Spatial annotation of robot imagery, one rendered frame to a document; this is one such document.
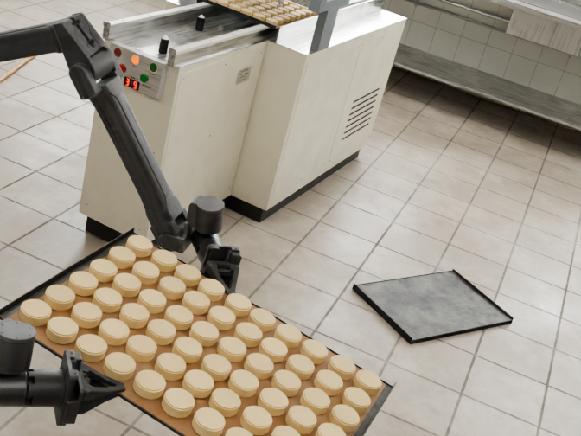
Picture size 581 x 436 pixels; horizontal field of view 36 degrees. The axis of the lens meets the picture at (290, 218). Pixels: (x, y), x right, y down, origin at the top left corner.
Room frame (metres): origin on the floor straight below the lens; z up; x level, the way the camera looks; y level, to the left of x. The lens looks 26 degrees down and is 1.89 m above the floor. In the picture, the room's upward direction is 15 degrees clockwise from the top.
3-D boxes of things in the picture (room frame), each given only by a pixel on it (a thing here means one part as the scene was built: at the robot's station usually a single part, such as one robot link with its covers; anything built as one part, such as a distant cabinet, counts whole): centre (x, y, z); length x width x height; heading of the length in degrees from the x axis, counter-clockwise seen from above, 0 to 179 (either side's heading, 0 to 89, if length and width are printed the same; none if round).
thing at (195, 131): (3.45, 0.57, 0.45); 0.70 x 0.34 x 0.90; 160
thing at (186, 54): (3.98, 0.22, 0.87); 2.01 x 0.03 x 0.07; 160
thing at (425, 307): (3.36, -0.69, 0.02); 0.60 x 0.40 x 0.03; 130
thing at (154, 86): (3.11, 0.69, 0.77); 0.24 x 0.04 x 0.14; 70
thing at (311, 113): (4.37, 0.24, 0.42); 1.28 x 0.72 x 0.84; 160
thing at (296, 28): (4.30, 0.04, 0.88); 1.28 x 0.01 x 0.07; 160
